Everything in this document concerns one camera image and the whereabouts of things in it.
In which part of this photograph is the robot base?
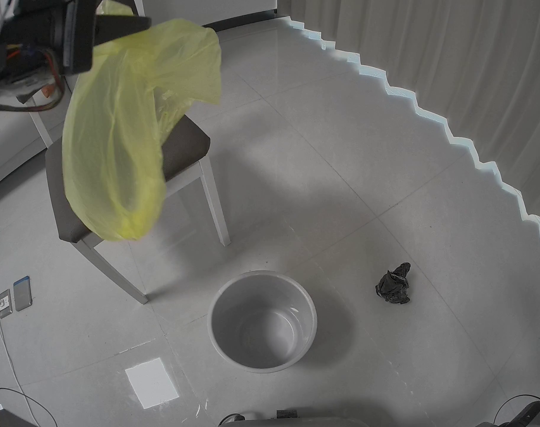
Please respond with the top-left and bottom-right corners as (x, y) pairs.
(219, 409), (355, 427)

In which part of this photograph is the yellow plastic bag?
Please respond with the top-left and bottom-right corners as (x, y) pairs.
(62, 0), (223, 241)

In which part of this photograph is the white chair with grey cushions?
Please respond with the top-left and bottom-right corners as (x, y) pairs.
(27, 0), (231, 306)

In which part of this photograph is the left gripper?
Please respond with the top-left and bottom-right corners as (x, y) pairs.
(12, 0), (153, 75)

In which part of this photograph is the black plastic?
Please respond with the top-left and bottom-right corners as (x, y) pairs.
(375, 262), (412, 305)

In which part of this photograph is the grey trash bin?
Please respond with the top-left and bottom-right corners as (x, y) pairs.
(208, 271), (318, 374)

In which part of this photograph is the white curtain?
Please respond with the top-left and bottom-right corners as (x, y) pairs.
(277, 0), (540, 257)

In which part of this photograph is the white cable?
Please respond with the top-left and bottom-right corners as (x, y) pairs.
(0, 298), (20, 388)

